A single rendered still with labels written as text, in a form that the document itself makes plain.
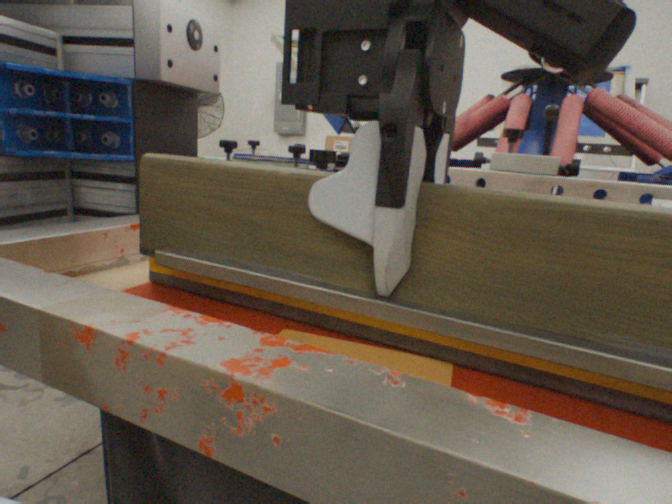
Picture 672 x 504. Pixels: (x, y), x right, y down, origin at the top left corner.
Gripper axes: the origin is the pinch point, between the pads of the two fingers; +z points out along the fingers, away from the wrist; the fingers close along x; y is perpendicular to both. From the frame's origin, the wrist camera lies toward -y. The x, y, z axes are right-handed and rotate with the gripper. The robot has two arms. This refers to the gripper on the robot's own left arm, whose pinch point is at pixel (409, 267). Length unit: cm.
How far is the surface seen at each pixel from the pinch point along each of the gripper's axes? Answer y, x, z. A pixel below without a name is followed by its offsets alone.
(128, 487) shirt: 18.8, 4.3, 19.9
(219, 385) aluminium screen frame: 2.7, 13.5, 2.1
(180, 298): 16.2, 1.7, 4.9
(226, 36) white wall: 380, -446, -124
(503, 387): -6.1, 1.5, 5.1
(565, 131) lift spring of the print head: -6, -101, -14
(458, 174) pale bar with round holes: 11, -68, -3
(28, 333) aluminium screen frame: 13.8, 13.5, 2.8
